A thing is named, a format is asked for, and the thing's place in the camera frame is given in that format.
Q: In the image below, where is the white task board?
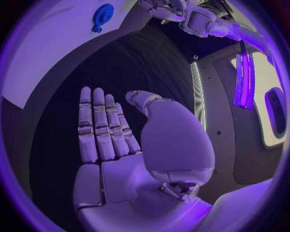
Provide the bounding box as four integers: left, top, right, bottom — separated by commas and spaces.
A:
1, 0, 147, 110

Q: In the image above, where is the blue gear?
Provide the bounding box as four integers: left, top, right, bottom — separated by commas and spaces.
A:
93, 3, 115, 28

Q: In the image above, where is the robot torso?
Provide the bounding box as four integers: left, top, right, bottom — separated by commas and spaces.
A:
189, 42, 290, 186

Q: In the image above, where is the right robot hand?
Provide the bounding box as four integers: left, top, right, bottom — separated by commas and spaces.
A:
72, 86, 216, 232

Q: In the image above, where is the glowing light bar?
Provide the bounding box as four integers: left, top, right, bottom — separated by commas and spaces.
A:
232, 52, 256, 110

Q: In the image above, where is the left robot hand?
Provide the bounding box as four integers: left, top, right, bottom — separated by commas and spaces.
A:
137, 0, 189, 23

